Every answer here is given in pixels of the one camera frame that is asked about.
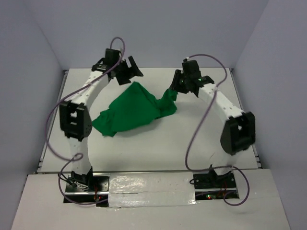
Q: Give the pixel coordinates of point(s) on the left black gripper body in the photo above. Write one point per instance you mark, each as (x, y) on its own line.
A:
(123, 74)

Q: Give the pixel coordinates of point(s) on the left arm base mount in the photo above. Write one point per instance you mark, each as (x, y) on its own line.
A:
(98, 192)

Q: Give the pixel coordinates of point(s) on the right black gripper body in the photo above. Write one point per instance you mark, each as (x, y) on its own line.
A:
(183, 83)

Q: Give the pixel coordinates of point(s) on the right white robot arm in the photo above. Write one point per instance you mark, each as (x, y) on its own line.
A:
(238, 132)

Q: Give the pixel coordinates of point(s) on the green t shirt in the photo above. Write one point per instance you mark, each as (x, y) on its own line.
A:
(134, 108)

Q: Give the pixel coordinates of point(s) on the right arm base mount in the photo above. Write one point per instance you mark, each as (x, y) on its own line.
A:
(210, 186)

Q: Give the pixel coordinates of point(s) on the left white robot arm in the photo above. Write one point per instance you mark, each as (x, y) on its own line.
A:
(74, 116)

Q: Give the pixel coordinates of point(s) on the silver tape patch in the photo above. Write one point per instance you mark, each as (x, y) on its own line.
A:
(151, 189)

